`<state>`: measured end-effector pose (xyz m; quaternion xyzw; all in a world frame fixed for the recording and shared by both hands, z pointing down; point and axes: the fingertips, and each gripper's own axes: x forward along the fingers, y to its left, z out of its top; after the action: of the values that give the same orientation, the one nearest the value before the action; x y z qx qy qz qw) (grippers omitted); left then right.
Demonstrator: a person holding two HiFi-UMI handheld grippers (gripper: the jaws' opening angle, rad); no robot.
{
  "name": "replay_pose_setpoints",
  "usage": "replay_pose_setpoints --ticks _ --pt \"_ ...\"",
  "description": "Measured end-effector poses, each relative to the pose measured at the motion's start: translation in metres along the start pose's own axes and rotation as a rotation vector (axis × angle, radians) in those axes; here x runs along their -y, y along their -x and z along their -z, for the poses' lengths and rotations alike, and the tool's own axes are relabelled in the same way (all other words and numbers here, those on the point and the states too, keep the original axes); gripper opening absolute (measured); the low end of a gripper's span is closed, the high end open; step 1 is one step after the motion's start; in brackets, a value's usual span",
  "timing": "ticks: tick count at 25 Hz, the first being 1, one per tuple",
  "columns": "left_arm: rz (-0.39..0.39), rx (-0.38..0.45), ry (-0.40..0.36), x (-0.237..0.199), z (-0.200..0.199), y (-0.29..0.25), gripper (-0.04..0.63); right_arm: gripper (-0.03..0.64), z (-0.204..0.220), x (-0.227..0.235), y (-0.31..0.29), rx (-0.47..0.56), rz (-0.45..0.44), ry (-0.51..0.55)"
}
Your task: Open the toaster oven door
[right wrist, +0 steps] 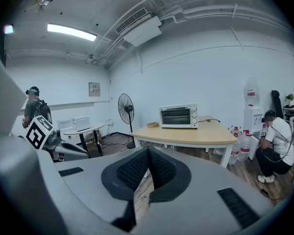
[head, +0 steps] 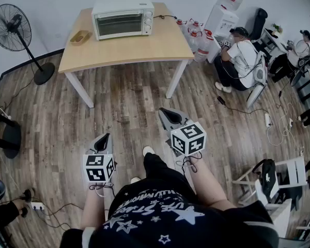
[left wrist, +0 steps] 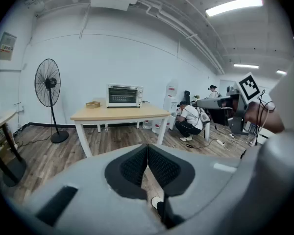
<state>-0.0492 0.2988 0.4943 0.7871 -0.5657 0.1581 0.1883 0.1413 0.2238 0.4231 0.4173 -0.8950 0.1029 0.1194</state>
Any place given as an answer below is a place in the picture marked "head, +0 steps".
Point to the white toaster oven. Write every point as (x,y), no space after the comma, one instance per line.
(118,4)

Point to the person's right forearm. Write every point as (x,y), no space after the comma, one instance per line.
(209,185)

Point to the black office chair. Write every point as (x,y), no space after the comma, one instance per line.
(259,22)

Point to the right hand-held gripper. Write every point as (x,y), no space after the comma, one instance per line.
(187,141)

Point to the black standing fan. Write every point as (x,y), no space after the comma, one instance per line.
(15,22)

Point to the white water dispenser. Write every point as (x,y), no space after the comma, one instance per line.
(219,19)

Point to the wooden table with white legs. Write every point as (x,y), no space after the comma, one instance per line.
(134,50)

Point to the white wooden chair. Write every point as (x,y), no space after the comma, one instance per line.
(294,172)

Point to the clear water jug red cap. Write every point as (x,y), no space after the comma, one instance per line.
(204,48)
(195,39)
(180,24)
(195,24)

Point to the black bag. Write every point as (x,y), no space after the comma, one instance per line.
(267,179)

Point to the white grey chair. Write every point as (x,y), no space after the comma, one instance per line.
(257,92)

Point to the person's left forearm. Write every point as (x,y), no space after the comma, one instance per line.
(93,210)

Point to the small potted plant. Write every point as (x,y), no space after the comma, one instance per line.
(277,28)

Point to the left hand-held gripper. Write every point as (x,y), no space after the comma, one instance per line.
(98,168)

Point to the black power adapter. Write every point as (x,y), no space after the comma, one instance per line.
(221,100)

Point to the white desk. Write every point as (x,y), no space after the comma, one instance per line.
(270,35)

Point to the person's white shoe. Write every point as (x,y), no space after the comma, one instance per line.
(147,151)
(135,179)

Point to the black round-base table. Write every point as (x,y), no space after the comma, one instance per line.
(11,138)

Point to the white glass oven door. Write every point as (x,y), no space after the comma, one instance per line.
(118,22)

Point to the person's black star-print shirt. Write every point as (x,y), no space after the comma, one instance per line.
(157,221)

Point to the tan food tray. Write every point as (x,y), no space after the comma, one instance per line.
(80,39)

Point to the person's black trouser leg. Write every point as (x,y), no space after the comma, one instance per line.
(157,169)

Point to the white power strip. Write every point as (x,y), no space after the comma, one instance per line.
(290,122)
(38,206)
(267,119)

